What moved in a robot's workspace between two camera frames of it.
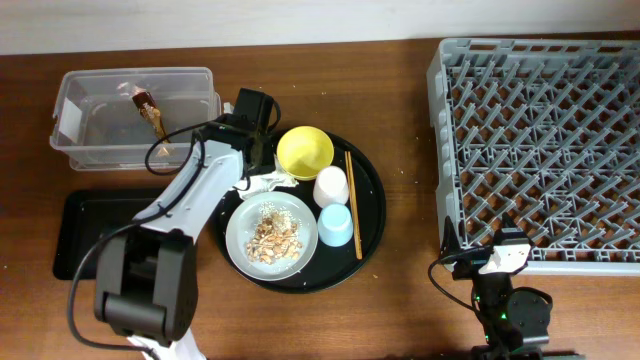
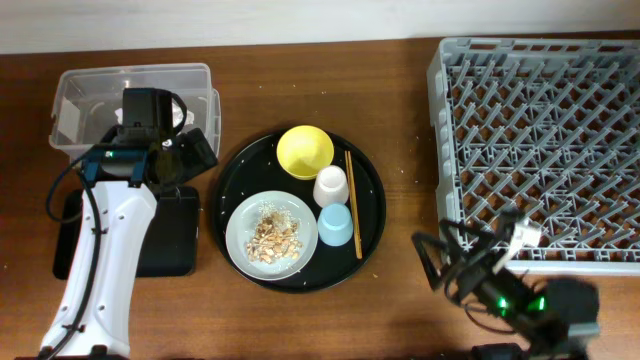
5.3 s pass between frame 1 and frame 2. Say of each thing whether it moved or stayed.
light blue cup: stayed
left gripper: moved
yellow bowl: stayed
